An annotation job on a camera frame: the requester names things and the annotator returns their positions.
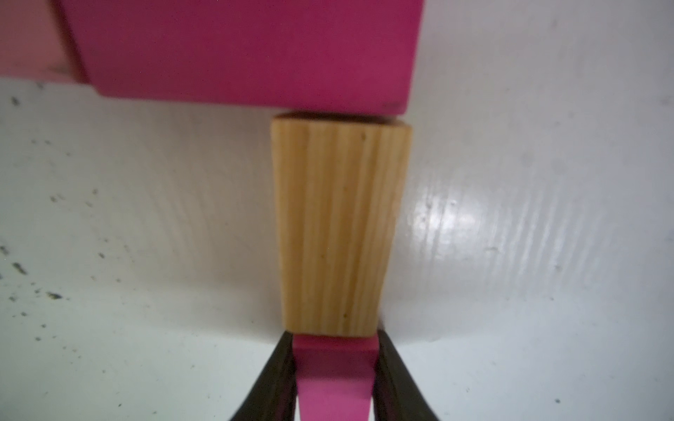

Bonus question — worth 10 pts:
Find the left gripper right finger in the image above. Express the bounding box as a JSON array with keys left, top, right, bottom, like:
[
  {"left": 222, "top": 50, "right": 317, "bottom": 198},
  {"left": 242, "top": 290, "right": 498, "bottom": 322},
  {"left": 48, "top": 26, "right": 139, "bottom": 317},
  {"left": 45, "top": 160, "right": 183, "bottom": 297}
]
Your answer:
[{"left": 372, "top": 330, "right": 439, "bottom": 421}]

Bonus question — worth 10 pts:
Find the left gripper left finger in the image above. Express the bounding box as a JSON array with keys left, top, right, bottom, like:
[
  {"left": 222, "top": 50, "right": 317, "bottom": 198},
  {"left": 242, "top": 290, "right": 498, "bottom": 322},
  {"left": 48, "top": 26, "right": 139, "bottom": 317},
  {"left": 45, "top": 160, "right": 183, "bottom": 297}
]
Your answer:
[{"left": 230, "top": 332, "right": 298, "bottom": 421}]

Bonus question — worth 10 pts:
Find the magenta block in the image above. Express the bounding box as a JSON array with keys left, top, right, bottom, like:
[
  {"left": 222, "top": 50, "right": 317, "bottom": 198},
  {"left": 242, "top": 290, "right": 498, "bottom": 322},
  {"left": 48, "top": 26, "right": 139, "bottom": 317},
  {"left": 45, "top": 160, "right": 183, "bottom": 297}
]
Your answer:
[
  {"left": 60, "top": 0, "right": 424, "bottom": 115},
  {"left": 292, "top": 335, "right": 379, "bottom": 421}
]

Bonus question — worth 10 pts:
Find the wooden block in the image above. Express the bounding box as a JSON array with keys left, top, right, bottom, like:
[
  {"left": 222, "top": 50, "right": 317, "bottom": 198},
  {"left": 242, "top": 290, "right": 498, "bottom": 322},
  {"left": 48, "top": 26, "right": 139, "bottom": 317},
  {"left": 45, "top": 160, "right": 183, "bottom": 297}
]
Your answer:
[{"left": 270, "top": 113, "right": 412, "bottom": 338}]

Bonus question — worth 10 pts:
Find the light pink block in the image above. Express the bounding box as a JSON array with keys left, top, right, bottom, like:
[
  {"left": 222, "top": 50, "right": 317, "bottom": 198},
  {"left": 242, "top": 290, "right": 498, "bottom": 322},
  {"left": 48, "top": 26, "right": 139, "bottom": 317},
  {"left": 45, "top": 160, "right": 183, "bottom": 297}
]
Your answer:
[{"left": 1, "top": 0, "right": 88, "bottom": 83}]

